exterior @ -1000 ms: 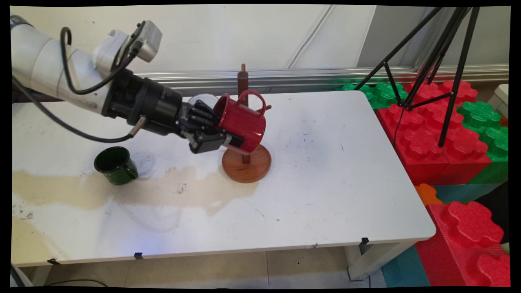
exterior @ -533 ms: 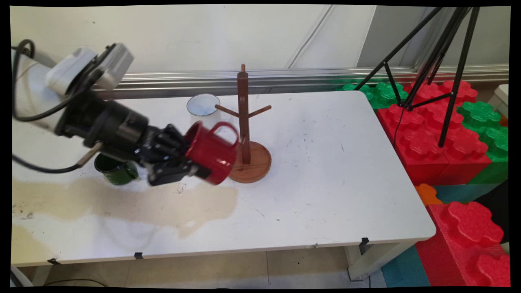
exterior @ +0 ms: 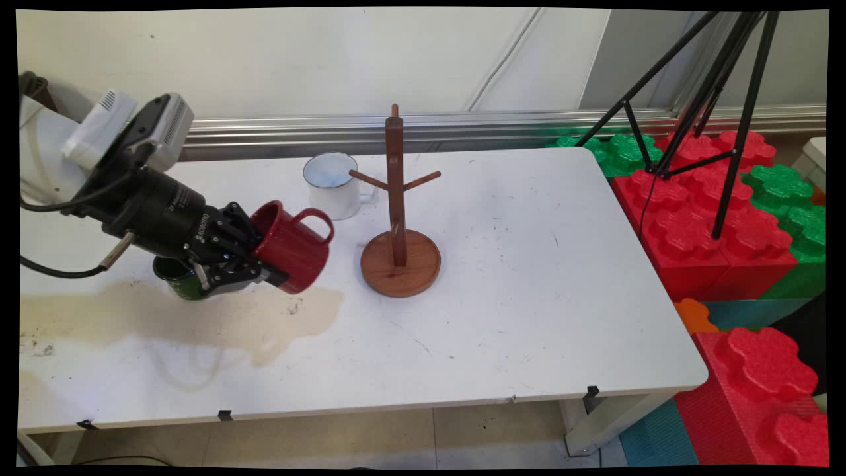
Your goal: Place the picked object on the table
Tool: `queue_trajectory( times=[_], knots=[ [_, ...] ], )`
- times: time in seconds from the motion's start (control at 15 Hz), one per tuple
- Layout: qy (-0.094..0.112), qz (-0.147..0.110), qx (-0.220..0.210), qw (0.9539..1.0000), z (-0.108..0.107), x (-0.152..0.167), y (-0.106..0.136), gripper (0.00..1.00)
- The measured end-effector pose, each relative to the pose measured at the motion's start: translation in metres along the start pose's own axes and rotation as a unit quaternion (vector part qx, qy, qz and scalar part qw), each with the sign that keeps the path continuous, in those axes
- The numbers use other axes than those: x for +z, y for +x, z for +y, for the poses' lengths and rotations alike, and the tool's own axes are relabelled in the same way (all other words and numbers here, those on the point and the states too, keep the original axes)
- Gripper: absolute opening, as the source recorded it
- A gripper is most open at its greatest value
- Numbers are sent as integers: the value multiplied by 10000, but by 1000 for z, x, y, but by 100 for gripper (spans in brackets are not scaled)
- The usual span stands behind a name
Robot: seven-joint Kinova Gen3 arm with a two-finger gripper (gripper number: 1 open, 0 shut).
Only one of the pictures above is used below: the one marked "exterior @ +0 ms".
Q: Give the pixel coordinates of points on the aluminium wall rail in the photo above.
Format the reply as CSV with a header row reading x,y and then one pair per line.
x,y
496,129

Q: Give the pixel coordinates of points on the wooden mug tree stand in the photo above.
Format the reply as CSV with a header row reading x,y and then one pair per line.
x,y
400,271

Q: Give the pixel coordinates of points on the red enamel mug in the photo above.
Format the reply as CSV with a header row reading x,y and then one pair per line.
x,y
294,251

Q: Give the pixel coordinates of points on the green toy block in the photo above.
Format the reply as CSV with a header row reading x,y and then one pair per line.
x,y
624,152
796,211

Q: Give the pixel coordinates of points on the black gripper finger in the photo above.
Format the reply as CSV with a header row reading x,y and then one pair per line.
x,y
231,274
239,231

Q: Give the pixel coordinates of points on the dark green enamel mug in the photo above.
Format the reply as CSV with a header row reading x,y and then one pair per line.
x,y
175,281

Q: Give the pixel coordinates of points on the red toy block with studs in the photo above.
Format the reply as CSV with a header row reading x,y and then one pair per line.
x,y
753,149

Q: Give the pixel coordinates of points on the teal foam floor mat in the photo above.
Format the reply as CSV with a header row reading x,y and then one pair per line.
x,y
657,439

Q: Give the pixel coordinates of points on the black tripod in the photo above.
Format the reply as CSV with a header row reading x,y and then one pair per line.
x,y
733,132

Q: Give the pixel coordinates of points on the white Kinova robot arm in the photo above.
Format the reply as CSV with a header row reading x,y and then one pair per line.
x,y
43,155

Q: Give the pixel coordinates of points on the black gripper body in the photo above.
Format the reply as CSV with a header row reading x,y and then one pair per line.
x,y
158,208

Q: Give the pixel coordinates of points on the white wall conduit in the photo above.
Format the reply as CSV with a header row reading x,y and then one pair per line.
x,y
505,59

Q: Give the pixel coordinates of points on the white table leg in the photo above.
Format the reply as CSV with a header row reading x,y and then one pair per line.
x,y
59,449
595,423

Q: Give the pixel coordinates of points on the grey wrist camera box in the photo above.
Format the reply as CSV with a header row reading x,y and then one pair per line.
x,y
173,129

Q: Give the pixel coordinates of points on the teal toy block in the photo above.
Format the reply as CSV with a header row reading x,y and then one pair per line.
x,y
747,312

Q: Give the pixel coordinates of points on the large red toy block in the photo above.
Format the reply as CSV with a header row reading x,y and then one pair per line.
x,y
760,383
687,231

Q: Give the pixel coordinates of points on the orange toy block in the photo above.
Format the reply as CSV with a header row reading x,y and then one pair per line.
x,y
694,316

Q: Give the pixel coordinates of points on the white enamel mug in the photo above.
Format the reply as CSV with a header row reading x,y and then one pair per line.
x,y
334,192

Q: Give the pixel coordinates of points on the black tape piece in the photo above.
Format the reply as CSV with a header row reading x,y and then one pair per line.
x,y
225,415
591,391
87,424

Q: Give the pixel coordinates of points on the white box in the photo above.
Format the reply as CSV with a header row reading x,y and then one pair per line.
x,y
814,158

